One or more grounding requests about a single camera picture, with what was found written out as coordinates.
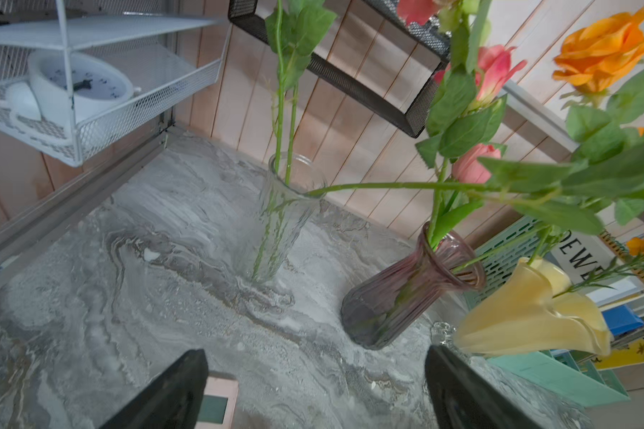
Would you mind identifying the white wire shelf rack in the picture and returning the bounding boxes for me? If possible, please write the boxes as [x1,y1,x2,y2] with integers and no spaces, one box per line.
[0,1,225,167]

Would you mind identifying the yellow ruffled vase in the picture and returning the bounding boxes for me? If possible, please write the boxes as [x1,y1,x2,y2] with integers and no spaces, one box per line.
[431,258,614,358]

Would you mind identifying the yellow cover magazine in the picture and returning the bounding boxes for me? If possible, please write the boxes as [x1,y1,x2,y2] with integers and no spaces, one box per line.
[592,338,644,370]

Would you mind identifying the orange marigold flower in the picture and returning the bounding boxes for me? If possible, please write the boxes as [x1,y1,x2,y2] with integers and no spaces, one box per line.
[554,238,644,298]

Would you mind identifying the white alarm clock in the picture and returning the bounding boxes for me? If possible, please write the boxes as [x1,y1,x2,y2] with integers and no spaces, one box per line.
[0,49,141,145]

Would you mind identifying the blue folder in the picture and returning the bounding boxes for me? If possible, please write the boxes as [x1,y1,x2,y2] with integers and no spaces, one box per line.
[602,305,644,337]

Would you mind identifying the small pink rose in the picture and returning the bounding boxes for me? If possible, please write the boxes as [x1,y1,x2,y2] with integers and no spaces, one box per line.
[415,44,529,248]

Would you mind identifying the yellow orange rose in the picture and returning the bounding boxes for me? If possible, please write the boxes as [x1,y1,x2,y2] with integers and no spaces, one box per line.
[552,8,644,98]

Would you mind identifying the black wire basket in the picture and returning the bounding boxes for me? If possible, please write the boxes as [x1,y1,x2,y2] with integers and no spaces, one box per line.
[227,0,452,139]

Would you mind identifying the dark purple glass vase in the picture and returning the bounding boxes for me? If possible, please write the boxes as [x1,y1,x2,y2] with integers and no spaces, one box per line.
[340,223,487,350]

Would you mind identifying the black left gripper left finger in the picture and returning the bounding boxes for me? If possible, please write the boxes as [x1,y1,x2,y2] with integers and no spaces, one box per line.
[102,350,209,428]

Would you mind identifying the mint green file organizer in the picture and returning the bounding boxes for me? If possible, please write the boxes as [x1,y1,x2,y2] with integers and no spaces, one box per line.
[460,213,644,409]

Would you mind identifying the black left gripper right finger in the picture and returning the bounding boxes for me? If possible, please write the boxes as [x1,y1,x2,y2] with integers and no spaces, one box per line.
[425,345,538,429]

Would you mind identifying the large pink rose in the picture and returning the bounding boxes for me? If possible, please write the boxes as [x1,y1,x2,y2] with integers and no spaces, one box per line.
[397,1,496,132]

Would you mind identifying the clear glass vase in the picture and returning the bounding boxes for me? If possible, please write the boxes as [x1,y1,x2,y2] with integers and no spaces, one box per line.
[241,152,327,282]

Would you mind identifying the pink calculator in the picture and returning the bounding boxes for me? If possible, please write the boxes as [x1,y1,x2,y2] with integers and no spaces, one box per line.
[195,375,239,429]

